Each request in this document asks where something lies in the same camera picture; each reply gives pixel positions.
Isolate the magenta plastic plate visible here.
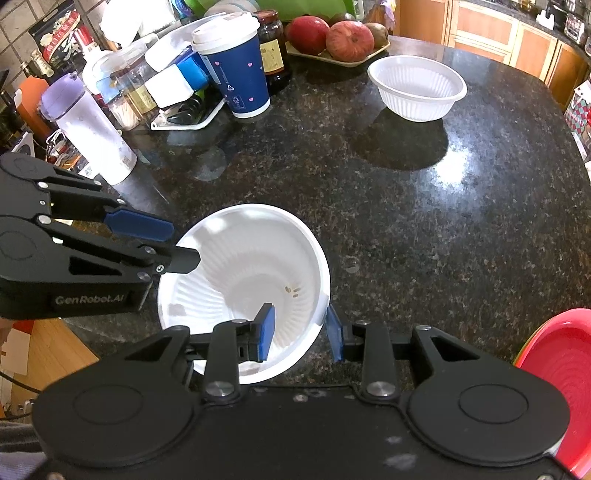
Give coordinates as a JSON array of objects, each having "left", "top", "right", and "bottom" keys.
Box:
[{"left": 514, "top": 308, "right": 590, "bottom": 478}]

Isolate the blue white tissue pack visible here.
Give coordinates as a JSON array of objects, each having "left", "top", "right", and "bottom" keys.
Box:
[{"left": 145, "top": 47, "right": 211, "bottom": 109}]

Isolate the blue paper coffee cup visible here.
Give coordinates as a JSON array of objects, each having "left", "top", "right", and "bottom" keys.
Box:
[{"left": 191, "top": 12, "right": 270, "bottom": 119}]

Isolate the green cutting board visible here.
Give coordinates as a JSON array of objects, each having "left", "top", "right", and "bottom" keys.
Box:
[{"left": 172, "top": 0, "right": 365, "bottom": 21}]

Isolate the red apple right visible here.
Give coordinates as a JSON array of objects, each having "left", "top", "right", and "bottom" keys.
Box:
[{"left": 325, "top": 21, "right": 374, "bottom": 62}]

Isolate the white ribbed bowl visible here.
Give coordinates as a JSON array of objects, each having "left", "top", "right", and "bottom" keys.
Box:
[
  {"left": 156, "top": 202, "right": 332, "bottom": 386},
  {"left": 161, "top": 207, "right": 325, "bottom": 379},
  {"left": 368, "top": 55, "right": 467, "bottom": 123}
]

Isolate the white plastic tray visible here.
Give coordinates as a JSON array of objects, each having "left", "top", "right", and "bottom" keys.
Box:
[{"left": 150, "top": 89, "right": 225, "bottom": 131}]

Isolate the red apple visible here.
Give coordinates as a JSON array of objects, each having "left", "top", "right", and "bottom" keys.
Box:
[
  {"left": 286, "top": 15, "right": 329, "bottom": 55},
  {"left": 325, "top": 21, "right": 374, "bottom": 62}
]

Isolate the fruit tray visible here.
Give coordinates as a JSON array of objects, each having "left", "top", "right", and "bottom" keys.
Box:
[{"left": 284, "top": 39, "right": 392, "bottom": 68}]

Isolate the dark sauce jar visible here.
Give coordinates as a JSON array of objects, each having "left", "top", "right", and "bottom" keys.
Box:
[{"left": 253, "top": 10, "right": 293, "bottom": 95}]

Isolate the red apple left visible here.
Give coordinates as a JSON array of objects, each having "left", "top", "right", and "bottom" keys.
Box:
[{"left": 286, "top": 15, "right": 329, "bottom": 55}]

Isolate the person left hand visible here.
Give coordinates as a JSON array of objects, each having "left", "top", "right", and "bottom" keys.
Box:
[{"left": 0, "top": 318, "right": 14, "bottom": 329}]

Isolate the clear glass jar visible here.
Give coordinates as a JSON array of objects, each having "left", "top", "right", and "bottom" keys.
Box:
[{"left": 93, "top": 41, "right": 158, "bottom": 131}]

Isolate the white water bottle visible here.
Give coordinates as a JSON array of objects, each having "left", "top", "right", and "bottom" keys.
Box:
[{"left": 39, "top": 72, "right": 137, "bottom": 185}]

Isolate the kiwi fruit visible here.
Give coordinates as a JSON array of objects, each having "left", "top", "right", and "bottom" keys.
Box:
[{"left": 365, "top": 22, "right": 389, "bottom": 49}]

